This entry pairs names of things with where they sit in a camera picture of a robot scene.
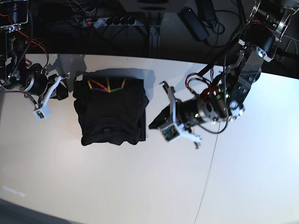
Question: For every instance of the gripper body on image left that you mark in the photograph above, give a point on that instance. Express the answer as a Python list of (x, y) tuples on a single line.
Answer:
[(36, 85)]

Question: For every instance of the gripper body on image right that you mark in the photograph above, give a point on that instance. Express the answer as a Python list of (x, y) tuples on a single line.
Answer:
[(209, 106)]

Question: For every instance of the black T-shirt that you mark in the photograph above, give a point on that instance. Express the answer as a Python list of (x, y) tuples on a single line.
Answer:
[(110, 108)]

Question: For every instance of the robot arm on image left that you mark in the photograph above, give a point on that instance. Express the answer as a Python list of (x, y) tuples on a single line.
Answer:
[(14, 43)]

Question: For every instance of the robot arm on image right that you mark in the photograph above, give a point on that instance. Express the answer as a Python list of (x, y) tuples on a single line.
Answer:
[(259, 42)]

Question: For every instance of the black power strip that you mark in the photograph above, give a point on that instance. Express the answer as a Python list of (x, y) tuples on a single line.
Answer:
[(115, 21)]

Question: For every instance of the black power adapter brick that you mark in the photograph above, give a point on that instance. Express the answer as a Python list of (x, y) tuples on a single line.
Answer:
[(193, 24)]

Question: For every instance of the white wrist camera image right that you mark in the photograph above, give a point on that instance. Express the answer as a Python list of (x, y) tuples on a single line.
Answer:
[(170, 132)]

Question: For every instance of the aluminium frame post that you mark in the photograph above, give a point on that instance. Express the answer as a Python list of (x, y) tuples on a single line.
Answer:
[(155, 19)]

